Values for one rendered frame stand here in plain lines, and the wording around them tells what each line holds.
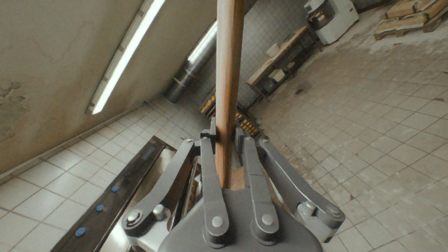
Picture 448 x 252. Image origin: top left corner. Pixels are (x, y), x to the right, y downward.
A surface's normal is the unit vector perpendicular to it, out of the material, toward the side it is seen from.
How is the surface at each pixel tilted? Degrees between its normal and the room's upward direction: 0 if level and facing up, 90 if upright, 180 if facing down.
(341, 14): 90
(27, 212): 90
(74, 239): 90
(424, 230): 0
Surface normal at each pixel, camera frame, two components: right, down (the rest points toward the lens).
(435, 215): -0.74, -0.60
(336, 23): 0.04, 0.41
